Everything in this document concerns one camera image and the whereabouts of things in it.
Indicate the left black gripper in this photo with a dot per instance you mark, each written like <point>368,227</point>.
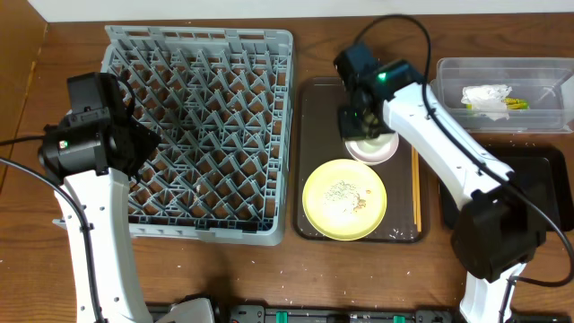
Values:
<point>138,144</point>

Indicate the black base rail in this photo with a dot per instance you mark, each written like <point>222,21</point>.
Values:
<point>203,308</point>

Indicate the yellow green snack wrapper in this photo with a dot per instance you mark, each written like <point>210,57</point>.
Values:
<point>515,104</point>

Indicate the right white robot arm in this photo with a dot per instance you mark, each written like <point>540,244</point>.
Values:
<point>496,232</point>

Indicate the white napkin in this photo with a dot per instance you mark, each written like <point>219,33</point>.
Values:
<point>485,92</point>

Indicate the dark brown serving tray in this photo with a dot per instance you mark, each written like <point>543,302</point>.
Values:
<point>319,141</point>

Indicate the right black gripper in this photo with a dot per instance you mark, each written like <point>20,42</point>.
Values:
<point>354,126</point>

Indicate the clear plastic bin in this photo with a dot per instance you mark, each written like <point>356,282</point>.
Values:
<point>545,84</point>

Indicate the right wooden chopstick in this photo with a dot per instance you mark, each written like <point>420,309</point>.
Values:
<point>420,219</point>

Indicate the yellow plate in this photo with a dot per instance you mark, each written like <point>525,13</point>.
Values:
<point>344,200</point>

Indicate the grey dishwasher rack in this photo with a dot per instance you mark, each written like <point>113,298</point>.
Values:
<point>221,102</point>

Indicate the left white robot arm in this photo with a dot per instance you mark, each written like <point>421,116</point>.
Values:
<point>95,208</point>

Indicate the black tray bin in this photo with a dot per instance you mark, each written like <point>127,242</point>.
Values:
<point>542,173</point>

